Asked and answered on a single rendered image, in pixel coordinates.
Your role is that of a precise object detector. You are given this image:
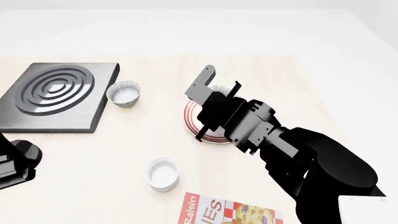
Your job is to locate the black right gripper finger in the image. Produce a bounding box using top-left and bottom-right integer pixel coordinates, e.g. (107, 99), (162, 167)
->
(184, 64), (216, 106)
(229, 80), (243, 99)

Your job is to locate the speckled grey ceramic bowl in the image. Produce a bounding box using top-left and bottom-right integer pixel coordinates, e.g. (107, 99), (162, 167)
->
(206, 85), (234, 97)
(106, 80), (142, 109)

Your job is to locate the white plate with red rim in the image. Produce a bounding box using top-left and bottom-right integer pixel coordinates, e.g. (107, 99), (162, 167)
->
(183, 100), (233, 145)

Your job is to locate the raisin cookies box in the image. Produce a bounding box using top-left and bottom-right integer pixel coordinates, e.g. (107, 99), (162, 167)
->
(177, 192), (284, 224)

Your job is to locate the white round ramekin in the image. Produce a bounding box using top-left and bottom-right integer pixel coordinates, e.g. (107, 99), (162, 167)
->
(146, 157), (181, 194)

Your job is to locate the black square stove burner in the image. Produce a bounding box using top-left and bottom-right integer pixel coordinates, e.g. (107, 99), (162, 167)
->
(0, 62), (121, 134)

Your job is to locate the white robot torso panel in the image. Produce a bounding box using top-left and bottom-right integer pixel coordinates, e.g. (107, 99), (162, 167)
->
(338, 194), (398, 224)

